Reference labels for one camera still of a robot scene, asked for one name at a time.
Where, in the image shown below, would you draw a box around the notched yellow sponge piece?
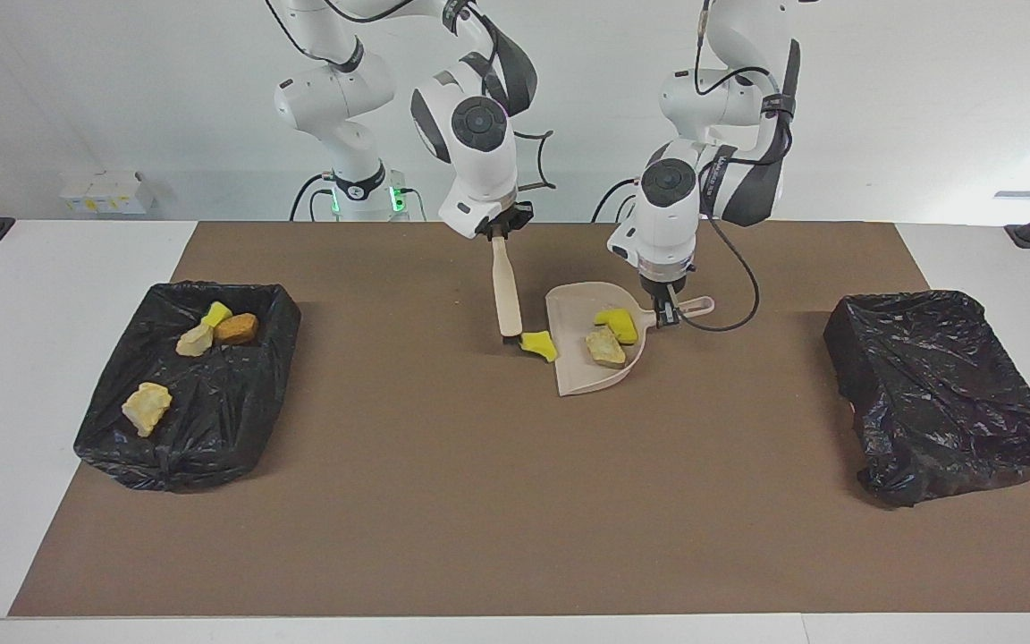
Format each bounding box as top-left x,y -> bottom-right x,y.
594,308 -> 639,345

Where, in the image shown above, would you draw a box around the beige brush black bristles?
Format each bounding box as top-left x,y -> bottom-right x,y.
490,234 -> 525,345

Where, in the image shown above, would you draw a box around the pale beige foam chunk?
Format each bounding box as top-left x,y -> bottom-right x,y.
585,326 -> 628,369

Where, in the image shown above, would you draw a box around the beige plastic dustpan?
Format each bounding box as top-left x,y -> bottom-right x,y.
545,282 -> 716,397

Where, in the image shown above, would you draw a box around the green yellow sponge piece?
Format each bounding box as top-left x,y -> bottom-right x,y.
519,330 -> 561,363

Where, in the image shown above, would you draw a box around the oval beige chunk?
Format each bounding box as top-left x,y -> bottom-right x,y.
175,323 -> 215,358

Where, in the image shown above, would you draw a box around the jagged beige chunk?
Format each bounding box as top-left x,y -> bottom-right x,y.
122,382 -> 173,438

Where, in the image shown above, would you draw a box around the black bag lined bin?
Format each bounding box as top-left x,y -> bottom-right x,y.
73,281 -> 303,494
823,289 -> 1030,509

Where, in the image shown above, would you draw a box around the brown table mat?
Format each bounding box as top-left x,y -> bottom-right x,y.
8,221 -> 1030,618

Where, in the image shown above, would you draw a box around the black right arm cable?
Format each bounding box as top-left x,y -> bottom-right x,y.
265,0 -> 557,193

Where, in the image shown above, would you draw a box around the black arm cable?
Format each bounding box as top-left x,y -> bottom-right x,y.
680,0 -> 793,333
265,0 -> 557,193

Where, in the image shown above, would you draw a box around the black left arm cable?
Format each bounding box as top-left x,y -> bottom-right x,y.
680,0 -> 793,333

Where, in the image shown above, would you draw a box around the black base cable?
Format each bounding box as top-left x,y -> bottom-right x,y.
593,177 -> 643,223
290,173 -> 337,223

